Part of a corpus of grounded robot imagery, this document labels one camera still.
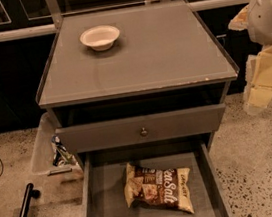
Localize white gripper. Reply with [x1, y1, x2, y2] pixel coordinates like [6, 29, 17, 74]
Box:
[228, 0, 272, 115]

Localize brown chip bag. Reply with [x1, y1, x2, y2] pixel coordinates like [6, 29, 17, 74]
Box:
[124, 163, 194, 214]

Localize grey wooden drawer cabinet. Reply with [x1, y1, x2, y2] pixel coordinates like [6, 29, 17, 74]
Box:
[24, 0, 261, 217]

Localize round metal drawer knob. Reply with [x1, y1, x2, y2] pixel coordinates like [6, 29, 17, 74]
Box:
[140, 128, 149, 137]

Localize grey top drawer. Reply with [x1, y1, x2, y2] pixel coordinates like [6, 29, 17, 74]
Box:
[55, 103, 226, 153]

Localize grey open middle drawer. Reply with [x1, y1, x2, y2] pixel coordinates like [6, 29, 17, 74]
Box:
[82, 138, 232, 217]

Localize white paper bowl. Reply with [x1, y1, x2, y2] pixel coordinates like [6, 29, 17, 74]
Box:
[80, 25, 120, 51]

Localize snack packages in bin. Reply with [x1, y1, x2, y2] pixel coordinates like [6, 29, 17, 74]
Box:
[51, 135, 77, 167]

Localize clear plastic bin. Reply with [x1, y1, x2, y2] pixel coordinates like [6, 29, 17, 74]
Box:
[30, 113, 80, 175]

